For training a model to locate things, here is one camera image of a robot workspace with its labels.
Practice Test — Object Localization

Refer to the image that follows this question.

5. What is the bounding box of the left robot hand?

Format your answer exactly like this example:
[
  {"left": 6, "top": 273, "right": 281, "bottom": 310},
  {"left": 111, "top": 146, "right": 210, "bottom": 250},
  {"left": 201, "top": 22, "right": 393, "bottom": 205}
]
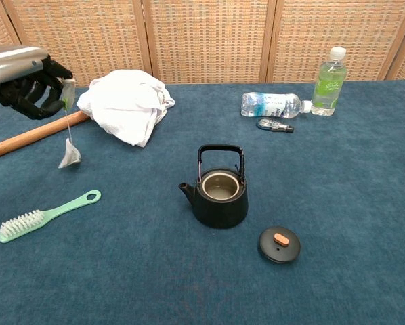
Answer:
[{"left": 0, "top": 45, "right": 75, "bottom": 120}]

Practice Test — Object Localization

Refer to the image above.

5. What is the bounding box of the black lid with wooden knob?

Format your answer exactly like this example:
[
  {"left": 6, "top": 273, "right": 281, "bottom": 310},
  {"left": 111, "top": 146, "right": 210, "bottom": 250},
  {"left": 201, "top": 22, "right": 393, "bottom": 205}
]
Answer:
[{"left": 257, "top": 225, "right": 302, "bottom": 264}]

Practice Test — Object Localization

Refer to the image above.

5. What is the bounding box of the wooden rolling pin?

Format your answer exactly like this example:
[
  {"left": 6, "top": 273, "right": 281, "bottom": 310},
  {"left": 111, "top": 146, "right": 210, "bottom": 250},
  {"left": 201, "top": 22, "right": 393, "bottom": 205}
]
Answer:
[{"left": 0, "top": 111, "right": 89, "bottom": 158}]

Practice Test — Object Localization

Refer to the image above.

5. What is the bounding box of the woven bamboo folding screen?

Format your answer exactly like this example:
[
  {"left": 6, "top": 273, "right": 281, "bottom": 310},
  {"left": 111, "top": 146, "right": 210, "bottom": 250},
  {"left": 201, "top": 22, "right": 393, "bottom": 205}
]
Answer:
[{"left": 0, "top": 0, "right": 405, "bottom": 92}]

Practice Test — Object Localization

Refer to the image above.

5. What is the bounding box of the mint green scrub brush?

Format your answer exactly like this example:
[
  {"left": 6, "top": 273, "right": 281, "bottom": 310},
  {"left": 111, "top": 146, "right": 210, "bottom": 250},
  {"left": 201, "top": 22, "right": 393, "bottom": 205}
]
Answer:
[{"left": 0, "top": 190, "right": 102, "bottom": 244}]

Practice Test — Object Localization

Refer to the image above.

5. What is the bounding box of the clear bottle with blue label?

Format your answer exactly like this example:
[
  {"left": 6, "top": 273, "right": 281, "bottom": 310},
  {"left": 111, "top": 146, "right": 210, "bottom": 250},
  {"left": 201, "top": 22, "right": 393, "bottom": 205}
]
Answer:
[{"left": 240, "top": 91, "right": 313, "bottom": 120}]

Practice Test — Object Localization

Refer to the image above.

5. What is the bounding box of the clear bottle with green label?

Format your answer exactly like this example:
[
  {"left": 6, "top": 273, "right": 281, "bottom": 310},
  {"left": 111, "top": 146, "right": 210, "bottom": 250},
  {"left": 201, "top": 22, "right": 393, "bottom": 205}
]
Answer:
[{"left": 311, "top": 46, "right": 348, "bottom": 117}]

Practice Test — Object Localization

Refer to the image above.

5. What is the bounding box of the pyramid tea bag with string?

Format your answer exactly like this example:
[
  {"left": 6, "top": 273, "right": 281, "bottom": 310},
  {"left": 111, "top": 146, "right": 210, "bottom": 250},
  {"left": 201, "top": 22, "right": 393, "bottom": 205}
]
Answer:
[{"left": 58, "top": 77, "right": 82, "bottom": 169}]

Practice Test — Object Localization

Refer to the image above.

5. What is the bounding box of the black cast iron teapot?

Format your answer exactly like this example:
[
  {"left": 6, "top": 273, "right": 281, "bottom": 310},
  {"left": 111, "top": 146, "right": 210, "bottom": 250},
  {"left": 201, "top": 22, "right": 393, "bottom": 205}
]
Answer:
[{"left": 178, "top": 144, "right": 250, "bottom": 230}]

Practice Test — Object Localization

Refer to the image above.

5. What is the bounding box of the crumpled white cloth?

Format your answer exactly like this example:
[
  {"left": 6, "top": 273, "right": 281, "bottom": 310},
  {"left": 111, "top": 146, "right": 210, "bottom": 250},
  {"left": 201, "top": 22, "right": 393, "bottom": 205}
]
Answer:
[{"left": 76, "top": 69, "right": 176, "bottom": 148}]

